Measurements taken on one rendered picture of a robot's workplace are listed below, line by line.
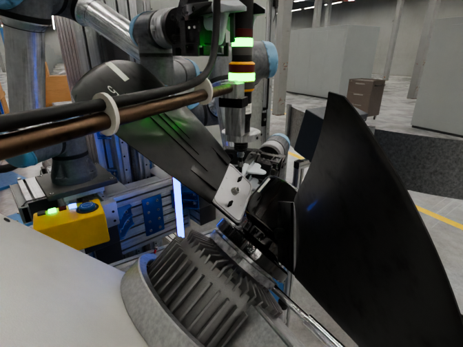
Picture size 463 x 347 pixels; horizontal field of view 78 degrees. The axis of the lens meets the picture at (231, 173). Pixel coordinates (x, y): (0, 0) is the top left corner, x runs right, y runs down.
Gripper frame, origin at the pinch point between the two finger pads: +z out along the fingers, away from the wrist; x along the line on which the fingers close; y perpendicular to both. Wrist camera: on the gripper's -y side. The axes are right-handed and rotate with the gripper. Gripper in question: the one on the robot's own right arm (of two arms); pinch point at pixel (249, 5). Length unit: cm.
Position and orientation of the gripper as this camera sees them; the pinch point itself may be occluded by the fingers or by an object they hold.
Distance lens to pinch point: 49.6
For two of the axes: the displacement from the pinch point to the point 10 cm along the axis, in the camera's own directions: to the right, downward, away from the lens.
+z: 6.7, 2.9, -6.8
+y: 0.0, 9.2, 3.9
